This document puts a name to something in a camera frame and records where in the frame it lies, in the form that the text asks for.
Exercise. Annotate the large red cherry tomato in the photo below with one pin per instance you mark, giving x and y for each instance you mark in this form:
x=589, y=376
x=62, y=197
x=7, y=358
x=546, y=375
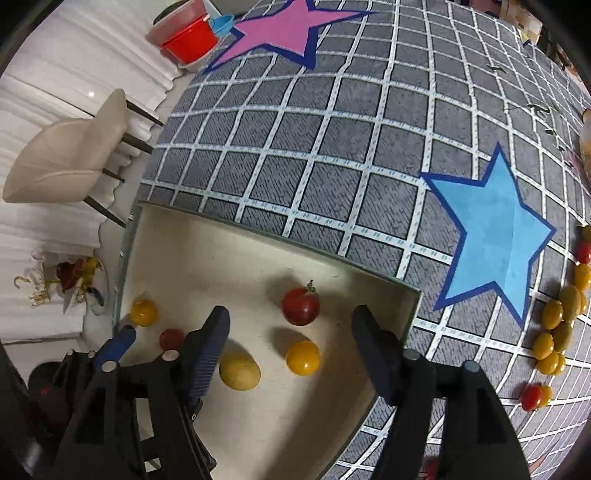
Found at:
x=300, y=306

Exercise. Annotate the shallow white tray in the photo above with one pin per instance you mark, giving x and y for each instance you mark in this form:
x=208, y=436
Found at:
x=207, y=258

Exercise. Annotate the clear plastic container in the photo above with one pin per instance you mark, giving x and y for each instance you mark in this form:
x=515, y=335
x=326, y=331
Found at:
x=173, y=23

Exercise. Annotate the row of yellow cherry tomatoes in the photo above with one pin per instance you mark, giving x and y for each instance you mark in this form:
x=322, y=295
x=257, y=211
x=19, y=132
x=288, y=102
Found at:
x=552, y=314

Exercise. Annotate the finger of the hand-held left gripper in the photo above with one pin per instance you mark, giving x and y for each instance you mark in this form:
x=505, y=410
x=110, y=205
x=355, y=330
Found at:
x=116, y=345

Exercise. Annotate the small red cherry tomato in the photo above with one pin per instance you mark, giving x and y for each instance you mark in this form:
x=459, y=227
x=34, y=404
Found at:
x=170, y=339

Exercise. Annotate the red plastic bucket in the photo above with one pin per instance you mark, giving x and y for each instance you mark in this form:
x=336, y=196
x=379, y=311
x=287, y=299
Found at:
x=191, y=41

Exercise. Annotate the blue star patch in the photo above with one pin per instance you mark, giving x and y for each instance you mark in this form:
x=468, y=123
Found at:
x=494, y=240

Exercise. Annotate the pale yellow cherry tomato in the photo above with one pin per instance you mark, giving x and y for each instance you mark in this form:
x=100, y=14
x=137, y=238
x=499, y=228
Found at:
x=240, y=373

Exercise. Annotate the orange yellow cherry tomato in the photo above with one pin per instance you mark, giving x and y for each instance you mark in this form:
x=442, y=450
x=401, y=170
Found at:
x=303, y=357

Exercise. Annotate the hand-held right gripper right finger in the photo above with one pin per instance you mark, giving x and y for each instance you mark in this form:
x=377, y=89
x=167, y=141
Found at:
x=373, y=355

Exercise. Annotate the red and yellow flower decoration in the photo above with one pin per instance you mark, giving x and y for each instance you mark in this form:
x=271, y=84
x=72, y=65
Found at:
x=74, y=274

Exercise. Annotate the white curtain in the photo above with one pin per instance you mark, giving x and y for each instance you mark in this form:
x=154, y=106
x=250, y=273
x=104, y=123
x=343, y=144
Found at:
x=55, y=74

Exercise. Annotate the blue plastic cup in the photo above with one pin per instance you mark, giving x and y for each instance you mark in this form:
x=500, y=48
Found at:
x=222, y=23

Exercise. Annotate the beige chair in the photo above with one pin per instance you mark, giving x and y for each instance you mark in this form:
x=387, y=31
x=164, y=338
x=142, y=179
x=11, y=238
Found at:
x=64, y=157

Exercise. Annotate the small yellow cherry tomato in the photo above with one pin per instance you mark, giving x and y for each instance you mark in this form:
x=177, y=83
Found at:
x=144, y=313

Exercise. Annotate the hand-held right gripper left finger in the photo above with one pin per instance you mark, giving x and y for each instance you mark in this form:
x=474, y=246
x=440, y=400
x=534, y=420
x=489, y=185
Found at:
x=208, y=355

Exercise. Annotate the grey checked mat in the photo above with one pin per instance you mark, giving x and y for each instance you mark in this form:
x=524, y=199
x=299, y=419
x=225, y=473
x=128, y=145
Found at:
x=323, y=138

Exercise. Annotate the pink star patch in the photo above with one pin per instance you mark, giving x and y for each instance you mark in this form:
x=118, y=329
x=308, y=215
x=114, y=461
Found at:
x=277, y=32

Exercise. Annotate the wooden furniture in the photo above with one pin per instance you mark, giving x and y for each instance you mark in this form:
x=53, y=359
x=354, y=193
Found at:
x=524, y=18

